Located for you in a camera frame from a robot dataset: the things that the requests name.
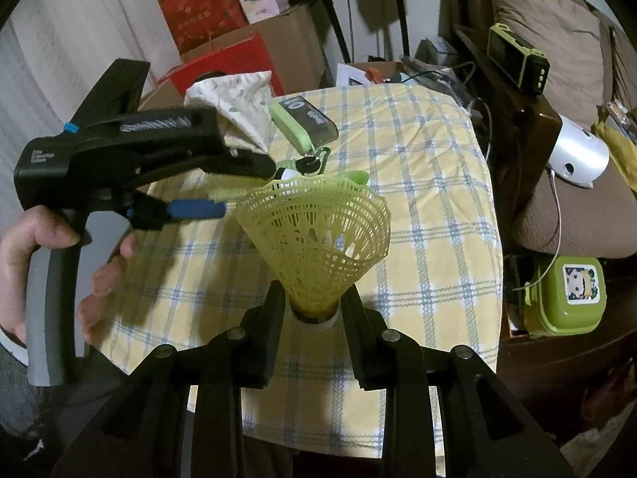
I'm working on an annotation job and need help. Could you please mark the yellow bag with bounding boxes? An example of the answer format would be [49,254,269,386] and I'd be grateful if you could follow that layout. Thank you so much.
[594,110,637,180]

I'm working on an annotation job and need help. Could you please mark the white curtain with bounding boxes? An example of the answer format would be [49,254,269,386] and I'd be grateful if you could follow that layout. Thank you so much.
[0,0,190,210]

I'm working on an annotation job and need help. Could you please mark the person's left forearm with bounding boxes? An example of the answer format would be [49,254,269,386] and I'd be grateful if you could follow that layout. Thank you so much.
[0,331,55,439]

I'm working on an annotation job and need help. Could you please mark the green lunch box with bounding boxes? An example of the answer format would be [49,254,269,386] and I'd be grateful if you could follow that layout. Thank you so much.
[522,256,605,337]

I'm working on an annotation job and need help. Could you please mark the white leaf-print pouch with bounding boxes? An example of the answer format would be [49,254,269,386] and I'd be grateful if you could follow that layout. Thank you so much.
[184,71,274,156]

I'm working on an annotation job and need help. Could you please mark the dark wooden coffee table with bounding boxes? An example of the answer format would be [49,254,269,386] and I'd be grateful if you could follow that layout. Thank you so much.
[498,279,637,439]

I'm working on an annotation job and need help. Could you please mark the beige pillow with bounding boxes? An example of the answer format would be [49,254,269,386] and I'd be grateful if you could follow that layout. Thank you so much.
[483,0,603,127]

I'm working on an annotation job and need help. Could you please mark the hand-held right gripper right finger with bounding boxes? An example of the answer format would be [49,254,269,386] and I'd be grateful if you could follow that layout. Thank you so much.
[341,286,573,478]

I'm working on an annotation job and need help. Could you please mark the white rounded device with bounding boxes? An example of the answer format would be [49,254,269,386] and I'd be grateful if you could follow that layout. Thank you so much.
[547,114,610,190]

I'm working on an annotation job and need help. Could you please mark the white cable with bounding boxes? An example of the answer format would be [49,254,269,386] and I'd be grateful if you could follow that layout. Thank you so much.
[518,169,563,294]

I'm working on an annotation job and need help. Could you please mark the open box with papers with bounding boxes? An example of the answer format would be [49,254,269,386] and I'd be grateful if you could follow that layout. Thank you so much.
[336,61,406,88]

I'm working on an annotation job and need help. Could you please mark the large brown cardboard box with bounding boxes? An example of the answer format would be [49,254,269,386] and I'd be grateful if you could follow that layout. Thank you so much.
[179,4,332,95]

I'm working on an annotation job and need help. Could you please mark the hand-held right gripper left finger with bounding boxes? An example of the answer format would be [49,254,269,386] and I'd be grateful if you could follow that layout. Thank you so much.
[52,279,287,478]

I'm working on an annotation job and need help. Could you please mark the brown sofa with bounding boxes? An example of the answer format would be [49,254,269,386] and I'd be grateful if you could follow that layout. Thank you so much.
[443,0,637,260]

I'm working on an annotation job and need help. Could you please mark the person's left hand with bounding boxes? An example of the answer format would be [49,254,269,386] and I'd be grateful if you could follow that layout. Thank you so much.
[0,205,139,345]

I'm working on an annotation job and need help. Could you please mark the black speaker stand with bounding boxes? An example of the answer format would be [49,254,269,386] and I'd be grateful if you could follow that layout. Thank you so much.
[395,0,411,58]
[321,0,352,61]

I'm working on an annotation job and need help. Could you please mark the red gift box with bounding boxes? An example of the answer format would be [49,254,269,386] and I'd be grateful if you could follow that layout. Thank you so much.
[158,31,274,95]

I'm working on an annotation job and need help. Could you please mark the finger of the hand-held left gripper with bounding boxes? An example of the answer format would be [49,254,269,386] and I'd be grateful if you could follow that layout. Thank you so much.
[199,147,277,181]
[127,194,226,232]

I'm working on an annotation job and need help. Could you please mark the yellow-green plastic shuttlecock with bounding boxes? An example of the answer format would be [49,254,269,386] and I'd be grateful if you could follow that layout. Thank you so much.
[273,165,319,185]
[233,175,392,324]

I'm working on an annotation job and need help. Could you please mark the green and black case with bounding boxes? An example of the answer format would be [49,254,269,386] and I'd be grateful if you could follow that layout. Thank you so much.
[269,94,339,154]

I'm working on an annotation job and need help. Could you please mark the grey electronic device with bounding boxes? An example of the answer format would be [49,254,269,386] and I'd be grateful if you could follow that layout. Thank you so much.
[415,39,459,65]

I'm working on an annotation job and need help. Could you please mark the green and black device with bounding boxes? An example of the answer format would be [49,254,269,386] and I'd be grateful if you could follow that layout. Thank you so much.
[488,22,551,94]

